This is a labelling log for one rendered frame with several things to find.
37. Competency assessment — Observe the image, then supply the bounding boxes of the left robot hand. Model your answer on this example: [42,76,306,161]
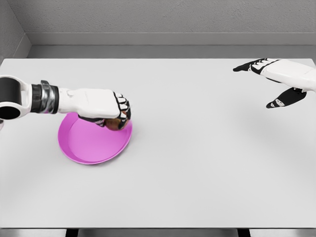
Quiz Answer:
[77,88,132,130]

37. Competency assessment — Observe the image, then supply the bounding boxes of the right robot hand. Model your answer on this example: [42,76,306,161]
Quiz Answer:
[233,58,316,109]

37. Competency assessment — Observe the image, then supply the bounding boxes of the brown apple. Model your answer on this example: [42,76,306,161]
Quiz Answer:
[104,118,129,131]

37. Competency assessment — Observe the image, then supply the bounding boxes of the pink plate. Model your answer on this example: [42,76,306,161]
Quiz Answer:
[58,111,133,165]

